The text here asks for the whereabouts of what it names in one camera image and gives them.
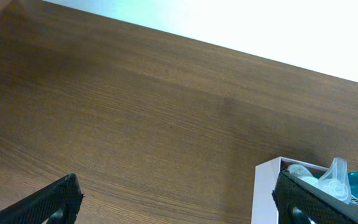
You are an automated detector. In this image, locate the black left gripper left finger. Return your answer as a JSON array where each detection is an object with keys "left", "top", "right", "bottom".
[{"left": 0, "top": 173, "right": 84, "bottom": 224}]

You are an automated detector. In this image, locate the pink cardboard box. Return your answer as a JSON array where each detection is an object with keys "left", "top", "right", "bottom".
[{"left": 251, "top": 157, "right": 328, "bottom": 224}]

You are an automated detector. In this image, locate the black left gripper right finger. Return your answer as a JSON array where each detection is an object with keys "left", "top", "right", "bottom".
[{"left": 272, "top": 170, "right": 358, "bottom": 224}]

